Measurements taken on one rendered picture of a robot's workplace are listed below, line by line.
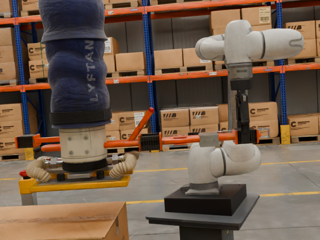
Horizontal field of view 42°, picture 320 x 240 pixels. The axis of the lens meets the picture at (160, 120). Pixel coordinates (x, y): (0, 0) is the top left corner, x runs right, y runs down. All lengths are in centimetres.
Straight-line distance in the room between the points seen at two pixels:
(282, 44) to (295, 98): 872
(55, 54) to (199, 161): 103
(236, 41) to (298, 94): 880
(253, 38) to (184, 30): 849
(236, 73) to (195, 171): 83
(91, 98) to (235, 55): 53
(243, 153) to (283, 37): 84
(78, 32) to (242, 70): 58
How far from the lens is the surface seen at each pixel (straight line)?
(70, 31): 146
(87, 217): 161
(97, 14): 150
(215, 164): 220
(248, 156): 223
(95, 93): 147
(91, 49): 147
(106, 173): 162
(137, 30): 1005
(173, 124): 860
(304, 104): 1031
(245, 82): 151
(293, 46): 157
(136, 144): 151
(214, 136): 151
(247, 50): 150
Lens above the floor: 143
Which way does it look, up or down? 5 degrees down
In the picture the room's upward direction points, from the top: 4 degrees counter-clockwise
